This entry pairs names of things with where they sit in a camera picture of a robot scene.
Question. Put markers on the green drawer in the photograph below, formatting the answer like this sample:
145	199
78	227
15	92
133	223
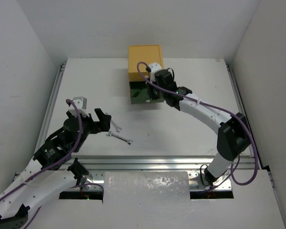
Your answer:
143	97

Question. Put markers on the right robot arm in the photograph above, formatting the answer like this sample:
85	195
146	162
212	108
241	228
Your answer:
231	129

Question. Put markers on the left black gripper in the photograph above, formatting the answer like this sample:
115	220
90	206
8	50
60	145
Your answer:
96	123

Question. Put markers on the green black screwdriver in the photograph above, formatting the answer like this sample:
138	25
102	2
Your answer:
137	93

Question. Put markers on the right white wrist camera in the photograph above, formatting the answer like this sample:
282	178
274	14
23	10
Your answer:
152	69

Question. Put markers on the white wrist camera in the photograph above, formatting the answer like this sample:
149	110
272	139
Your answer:
81	104
152	69

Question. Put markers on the aluminium frame rail front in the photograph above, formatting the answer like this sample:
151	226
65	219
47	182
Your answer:
142	163

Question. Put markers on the silver wrench upper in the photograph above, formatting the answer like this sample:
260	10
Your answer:
116	127

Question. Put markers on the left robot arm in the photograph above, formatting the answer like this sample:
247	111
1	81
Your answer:
42	179

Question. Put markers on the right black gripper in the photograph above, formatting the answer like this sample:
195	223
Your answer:
152	95

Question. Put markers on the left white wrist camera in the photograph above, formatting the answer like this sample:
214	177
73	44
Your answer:
81	104

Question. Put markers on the silver wrench lower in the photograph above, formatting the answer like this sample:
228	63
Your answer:
128	141

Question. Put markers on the silver wrench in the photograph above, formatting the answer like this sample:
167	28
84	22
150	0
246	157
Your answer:
128	141
116	127

